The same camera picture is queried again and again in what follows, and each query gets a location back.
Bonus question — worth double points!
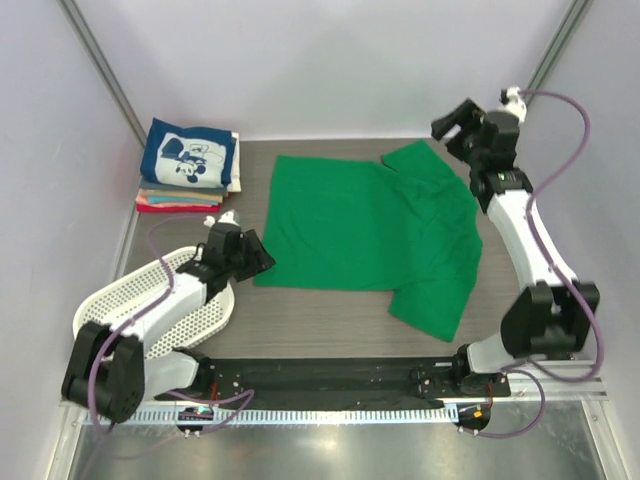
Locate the green t shirt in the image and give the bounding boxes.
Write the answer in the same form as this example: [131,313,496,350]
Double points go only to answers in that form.
[256,141,483,342]

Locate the white perforated plastic basket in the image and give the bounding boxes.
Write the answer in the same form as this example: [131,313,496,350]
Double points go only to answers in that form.
[72,260,235,360]

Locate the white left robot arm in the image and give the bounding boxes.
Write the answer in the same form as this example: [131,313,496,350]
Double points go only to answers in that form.
[61,219,275,424]

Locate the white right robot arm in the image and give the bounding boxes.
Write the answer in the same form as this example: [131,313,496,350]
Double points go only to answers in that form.
[431,87,604,396]

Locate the beige folded t shirt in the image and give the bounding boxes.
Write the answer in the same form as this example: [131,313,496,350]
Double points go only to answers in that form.
[138,189,226,205]

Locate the white folded t shirt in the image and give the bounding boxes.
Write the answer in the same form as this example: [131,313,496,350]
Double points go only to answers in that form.
[226,132,242,194]

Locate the turquoise folded t shirt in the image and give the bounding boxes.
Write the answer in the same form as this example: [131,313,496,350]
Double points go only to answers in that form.
[146,195,196,205]

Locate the red folded t shirt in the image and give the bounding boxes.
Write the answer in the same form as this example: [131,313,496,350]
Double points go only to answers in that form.
[136,203,220,214]

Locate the salmon pink folded t shirt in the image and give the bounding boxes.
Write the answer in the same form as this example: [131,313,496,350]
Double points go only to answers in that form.
[136,190,225,206]

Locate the grey teal folded t shirt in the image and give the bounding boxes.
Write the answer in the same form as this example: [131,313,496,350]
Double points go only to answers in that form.
[139,178,228,196]

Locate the navy printed folded t shirt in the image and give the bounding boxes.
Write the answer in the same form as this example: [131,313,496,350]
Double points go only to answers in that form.
[140,118,238,189]

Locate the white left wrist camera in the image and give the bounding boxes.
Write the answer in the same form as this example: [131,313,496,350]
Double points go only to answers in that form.
[203,210,240,228]

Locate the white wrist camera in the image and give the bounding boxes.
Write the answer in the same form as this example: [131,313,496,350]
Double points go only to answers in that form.
[203,210,240,228]
[499,86,527,125]

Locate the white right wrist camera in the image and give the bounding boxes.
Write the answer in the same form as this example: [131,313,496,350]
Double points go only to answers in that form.
[499,86,527,125]

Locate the right aluminium corner post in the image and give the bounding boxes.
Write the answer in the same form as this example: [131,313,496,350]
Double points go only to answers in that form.
[527,0,594,90]

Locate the aluminium corner post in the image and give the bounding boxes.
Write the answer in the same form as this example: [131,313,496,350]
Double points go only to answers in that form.
[527,0,594,90]
[57,0,146,146]

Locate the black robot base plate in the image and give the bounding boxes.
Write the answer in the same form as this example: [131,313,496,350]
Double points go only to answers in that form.
[184,357,511,411]

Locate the white slotted cable duct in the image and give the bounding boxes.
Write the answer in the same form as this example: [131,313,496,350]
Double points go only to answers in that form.
[82,405,459,426]

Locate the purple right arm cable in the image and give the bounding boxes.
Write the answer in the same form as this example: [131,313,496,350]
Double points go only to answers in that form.
[459,88,606,440]

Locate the left aluminium corner post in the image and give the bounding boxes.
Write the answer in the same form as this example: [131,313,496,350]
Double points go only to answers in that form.
[57,0,146,146]

